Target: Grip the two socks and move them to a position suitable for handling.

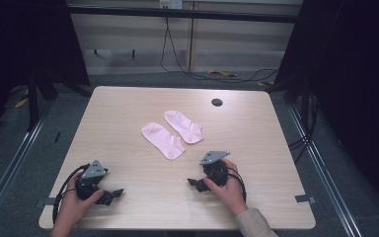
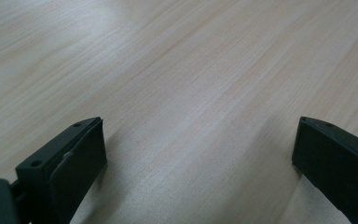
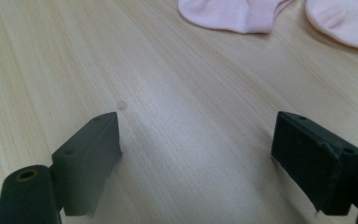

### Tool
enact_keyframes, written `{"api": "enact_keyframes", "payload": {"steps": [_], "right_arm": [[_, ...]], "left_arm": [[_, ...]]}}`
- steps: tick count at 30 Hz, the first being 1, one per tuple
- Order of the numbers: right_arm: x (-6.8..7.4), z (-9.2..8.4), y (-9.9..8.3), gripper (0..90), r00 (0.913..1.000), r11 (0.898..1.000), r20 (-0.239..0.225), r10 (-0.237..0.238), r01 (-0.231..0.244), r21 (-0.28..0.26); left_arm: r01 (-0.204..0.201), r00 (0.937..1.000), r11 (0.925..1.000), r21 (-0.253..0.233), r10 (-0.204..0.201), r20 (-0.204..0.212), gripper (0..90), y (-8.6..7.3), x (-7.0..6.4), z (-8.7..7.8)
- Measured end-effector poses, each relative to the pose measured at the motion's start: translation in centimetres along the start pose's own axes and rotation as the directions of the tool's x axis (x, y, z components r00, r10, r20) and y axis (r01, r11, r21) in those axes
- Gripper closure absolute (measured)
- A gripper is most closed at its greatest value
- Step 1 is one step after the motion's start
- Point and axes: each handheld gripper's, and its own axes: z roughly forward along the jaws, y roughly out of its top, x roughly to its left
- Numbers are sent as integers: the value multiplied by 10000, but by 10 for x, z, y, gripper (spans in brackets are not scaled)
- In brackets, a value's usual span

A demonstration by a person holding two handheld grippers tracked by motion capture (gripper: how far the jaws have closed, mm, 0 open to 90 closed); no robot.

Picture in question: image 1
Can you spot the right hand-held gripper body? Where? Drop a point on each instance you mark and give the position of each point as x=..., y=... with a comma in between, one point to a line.
x=215, y=171

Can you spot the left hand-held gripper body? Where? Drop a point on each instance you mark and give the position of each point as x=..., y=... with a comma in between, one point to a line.
x=93, y=173

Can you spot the pink sock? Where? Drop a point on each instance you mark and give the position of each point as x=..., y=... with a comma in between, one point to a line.
x=163, y=140
x=184, y=126

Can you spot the person's right hand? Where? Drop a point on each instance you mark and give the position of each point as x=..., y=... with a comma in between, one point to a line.
x=232, y=194

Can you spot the person's left hand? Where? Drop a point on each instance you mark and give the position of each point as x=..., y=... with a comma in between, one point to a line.
x=72, y=207

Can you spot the small black floor strip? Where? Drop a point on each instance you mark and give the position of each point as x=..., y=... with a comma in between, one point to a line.
x=57, y=137

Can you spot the grey tape strip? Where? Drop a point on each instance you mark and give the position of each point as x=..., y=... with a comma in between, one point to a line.
x=304, y=198
x=50, y=201

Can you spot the round dark table grommet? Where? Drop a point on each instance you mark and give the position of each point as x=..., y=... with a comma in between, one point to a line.
x=217, y=102

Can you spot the black metal stand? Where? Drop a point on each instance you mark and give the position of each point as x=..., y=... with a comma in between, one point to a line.
x=33, y=105

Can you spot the yellow object on floor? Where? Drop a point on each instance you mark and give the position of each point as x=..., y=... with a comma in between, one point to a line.
x=220, y=72

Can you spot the yellow floor scrap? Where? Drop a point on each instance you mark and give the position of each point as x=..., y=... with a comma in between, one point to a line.
x=21, y=103

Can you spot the black curtain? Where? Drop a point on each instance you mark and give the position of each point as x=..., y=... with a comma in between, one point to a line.
x=352, y=82
x=13, y=49

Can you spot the black horizontal bar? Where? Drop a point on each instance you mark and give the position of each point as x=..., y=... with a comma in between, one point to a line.
x=177, y=14

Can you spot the metal floor rail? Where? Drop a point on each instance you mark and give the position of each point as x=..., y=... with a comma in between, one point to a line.
x=325, y=174
x=10, y=168

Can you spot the white wall power outlet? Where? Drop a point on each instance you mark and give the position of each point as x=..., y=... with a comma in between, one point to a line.
x=171, y=4

